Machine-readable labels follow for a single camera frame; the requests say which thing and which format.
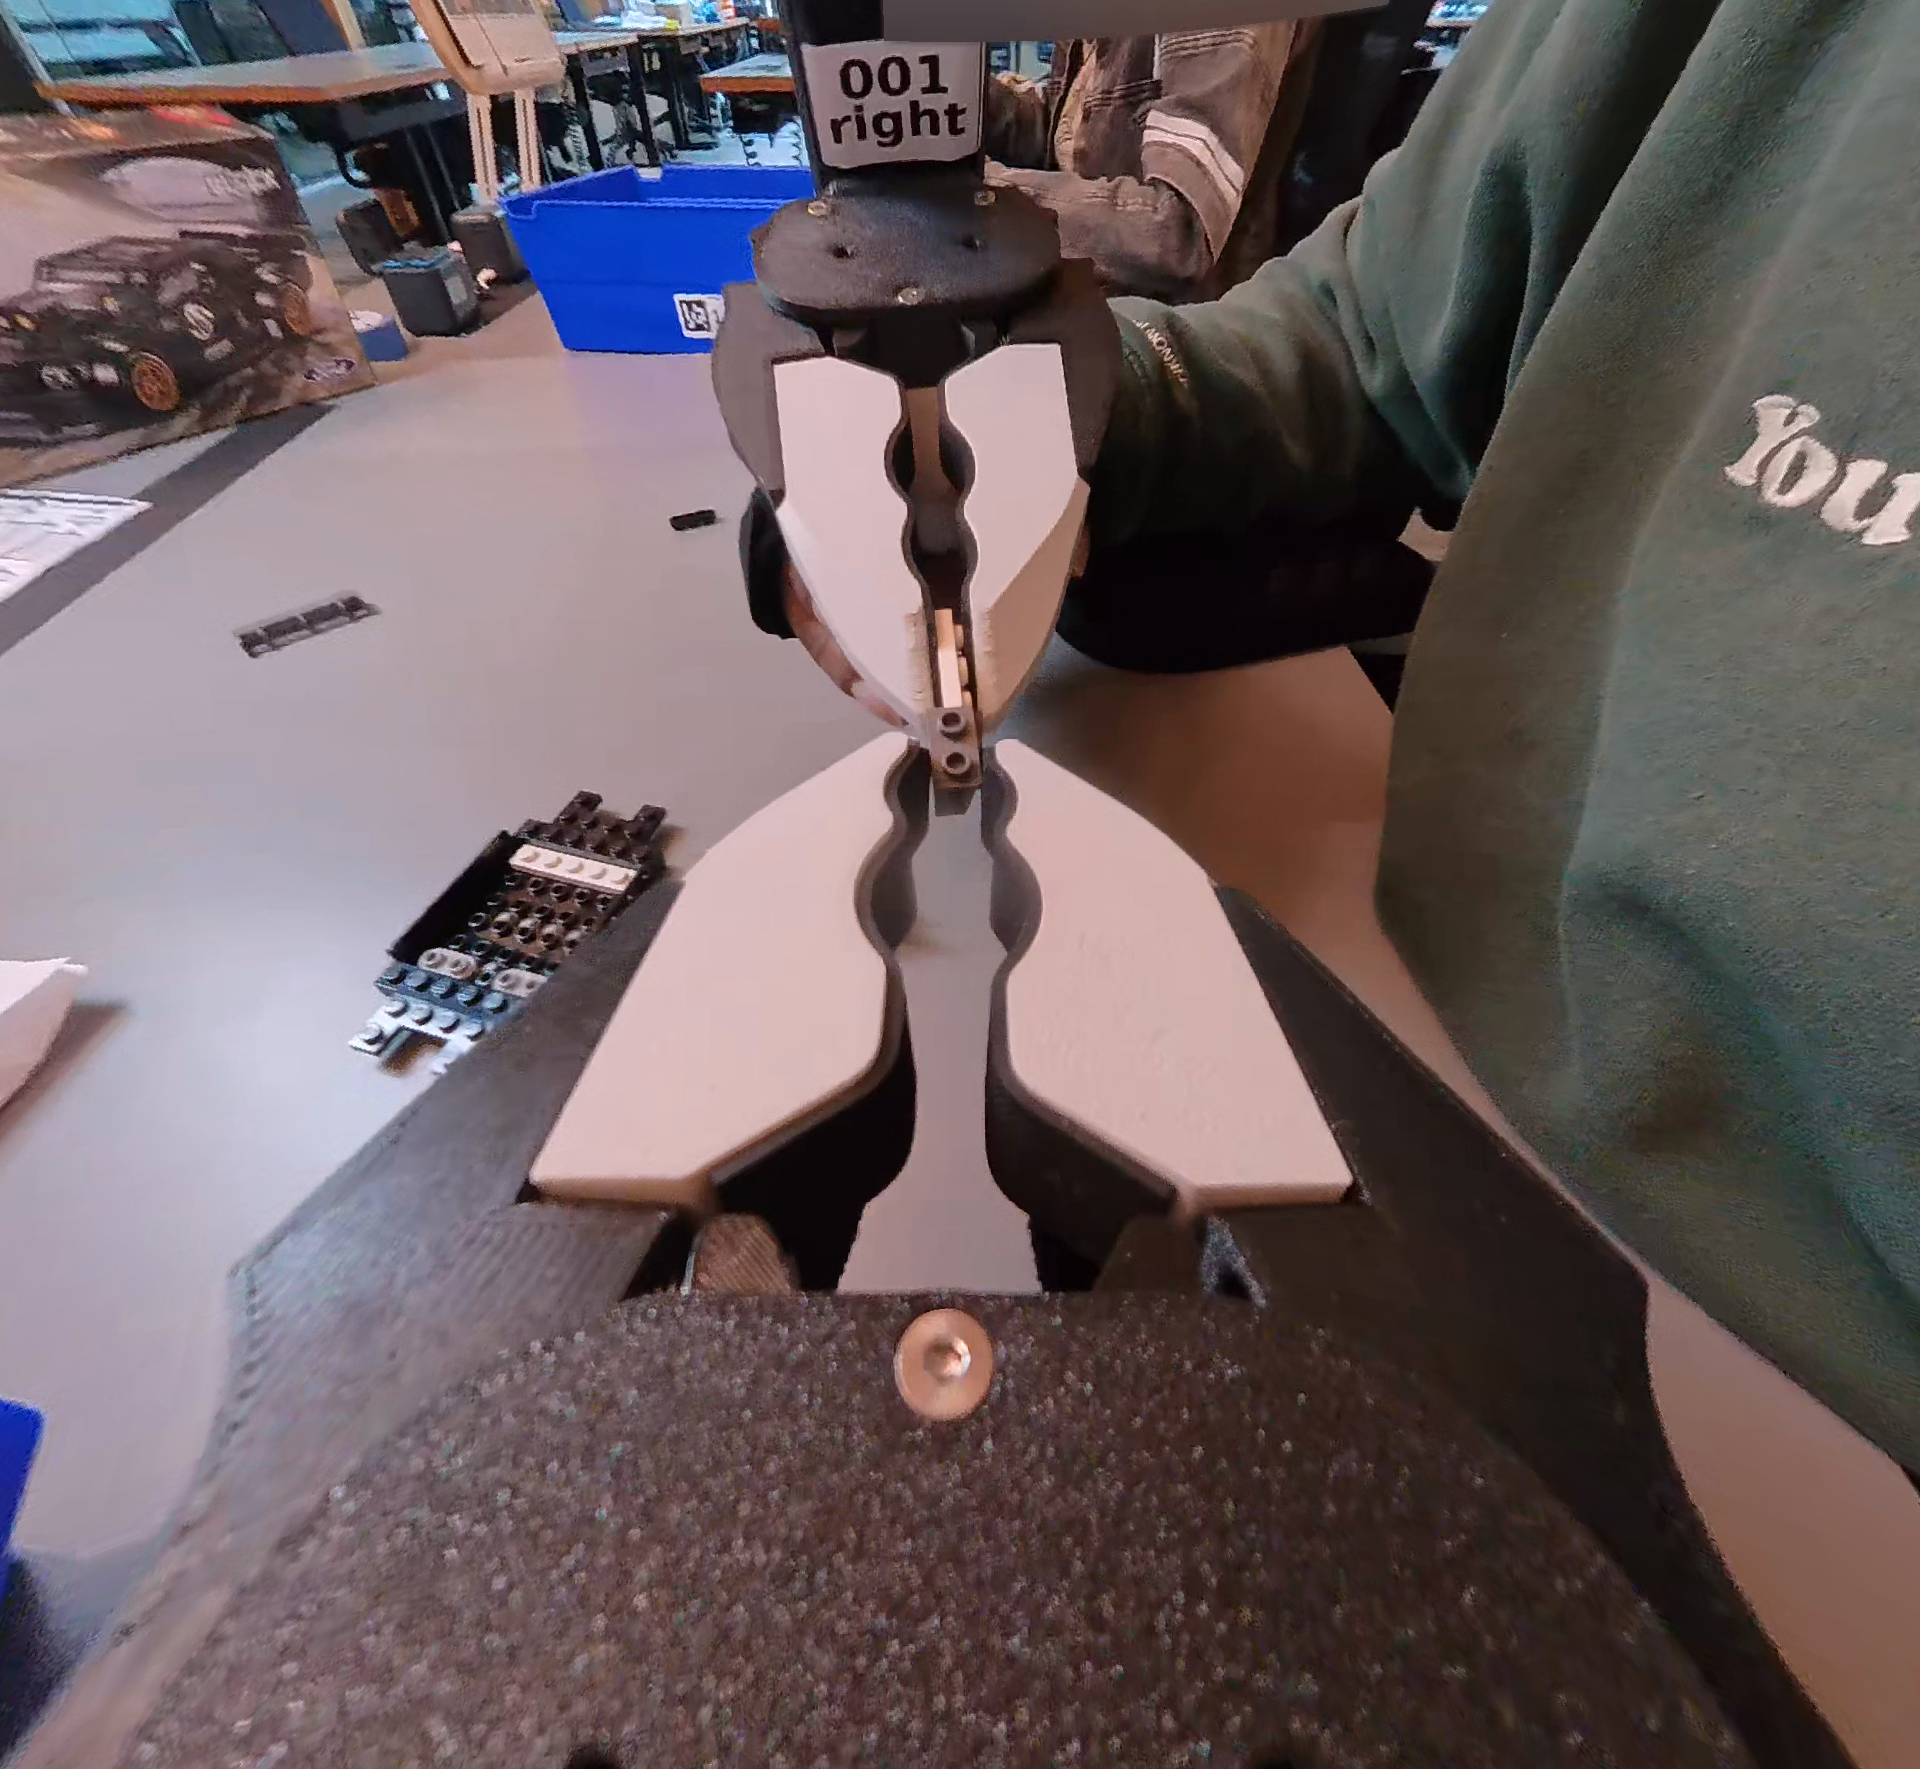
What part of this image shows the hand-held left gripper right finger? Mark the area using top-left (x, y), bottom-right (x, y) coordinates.
top-left (985, 741), bottom-right (1357, 1216)

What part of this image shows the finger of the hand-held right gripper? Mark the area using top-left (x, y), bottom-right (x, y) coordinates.
top-left (956, 337), bottom-right (1087, 728)
top-left (774, 360), bottom-right (937, 736)

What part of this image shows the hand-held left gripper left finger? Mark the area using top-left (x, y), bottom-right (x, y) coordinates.
top-left (532, 736), bottom-right (916, 1216)

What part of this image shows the tan and grey lego piece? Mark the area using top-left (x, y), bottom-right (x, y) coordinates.
top-left (924, 605), bottom-right (979, 781)

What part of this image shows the black lego car chassis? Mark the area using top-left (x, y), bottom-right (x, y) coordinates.
top-left (347, 794), bottom-right (670, 1066)

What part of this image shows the blue plastic bin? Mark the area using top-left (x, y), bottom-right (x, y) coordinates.
top-left (0, 1399), bottom-right (47, 1561)
top-left (500, 164), bottom-right (811, 355)

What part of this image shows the person's right forearm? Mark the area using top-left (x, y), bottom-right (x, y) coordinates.
top-left (1079, 0), bottom-right (1681, 556)

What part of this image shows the black lego grille piece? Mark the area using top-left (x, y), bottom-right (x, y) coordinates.
top-left (239, 591), bottom-right (379, 660)

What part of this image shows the lego set cardboard box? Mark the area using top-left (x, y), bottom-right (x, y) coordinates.
top-left (0, 106), bottom-right (376, 486)

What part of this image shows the small dark box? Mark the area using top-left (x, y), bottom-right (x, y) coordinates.
top-left (374, 246), bottom-right (496, 336)

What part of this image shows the person's torso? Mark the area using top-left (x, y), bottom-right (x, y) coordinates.
top-left (1381, 0), bottom-right (1920, 1485)

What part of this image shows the white printed paper bag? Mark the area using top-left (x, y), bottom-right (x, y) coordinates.
top-left (0, 960), bottom-right (86, 1110)

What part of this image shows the small white printed sheet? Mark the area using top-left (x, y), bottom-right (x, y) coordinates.
top-left (0, 489), bottom-right (153, 601)

